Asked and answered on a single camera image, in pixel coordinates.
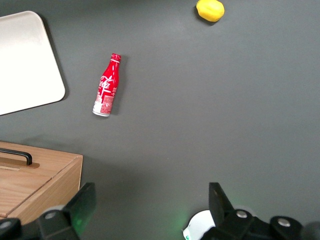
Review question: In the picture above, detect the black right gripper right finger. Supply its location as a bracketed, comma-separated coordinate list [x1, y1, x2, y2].
[208, 182, 305, 240]

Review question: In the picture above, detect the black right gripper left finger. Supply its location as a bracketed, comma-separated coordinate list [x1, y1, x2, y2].
[0, 182, 97, 240]

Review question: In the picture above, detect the red coke bottle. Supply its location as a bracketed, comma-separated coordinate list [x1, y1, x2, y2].
[92, 52, 122, 118]

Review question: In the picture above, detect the beige rectangular tray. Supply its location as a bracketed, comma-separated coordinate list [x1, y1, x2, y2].
[0, 10, 67, 117]

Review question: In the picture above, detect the wooden drawer cabinet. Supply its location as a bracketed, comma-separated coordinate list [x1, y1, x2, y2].
[0, 141, 84, 225]

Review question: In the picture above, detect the wooden drawer front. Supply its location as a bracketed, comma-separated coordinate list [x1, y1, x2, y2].
[0, 141, 77, 176]

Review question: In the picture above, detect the yellow lemon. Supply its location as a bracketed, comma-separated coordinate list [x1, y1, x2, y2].
[195, 0, 225, 23]

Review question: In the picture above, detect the black metal drawer handle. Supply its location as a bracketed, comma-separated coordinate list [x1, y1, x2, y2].
[0, 147, 33, 166]

